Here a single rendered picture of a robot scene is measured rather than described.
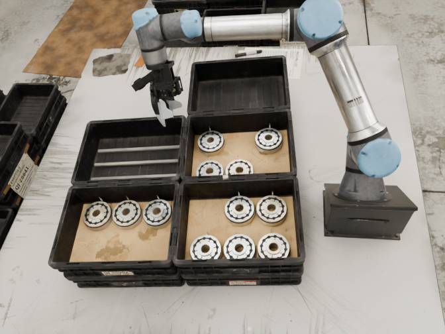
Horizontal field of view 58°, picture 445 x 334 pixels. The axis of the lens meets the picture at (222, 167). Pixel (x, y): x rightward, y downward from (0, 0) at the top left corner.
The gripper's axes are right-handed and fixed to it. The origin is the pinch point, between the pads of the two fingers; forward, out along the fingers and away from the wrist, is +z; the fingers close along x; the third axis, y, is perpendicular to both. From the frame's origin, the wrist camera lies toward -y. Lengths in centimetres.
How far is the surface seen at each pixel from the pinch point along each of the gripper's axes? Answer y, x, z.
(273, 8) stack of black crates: -3, 157, 6
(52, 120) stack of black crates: -115, 55, 35
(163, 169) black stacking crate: -8.4, 2.3, 23.5
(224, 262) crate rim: 28, -31, 30
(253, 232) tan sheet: 30.7, -13.2, 35.1
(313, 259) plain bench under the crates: 49, -7, 50
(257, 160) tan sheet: 25.5, 14.0, 24.7
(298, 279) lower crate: 46, -17, 50
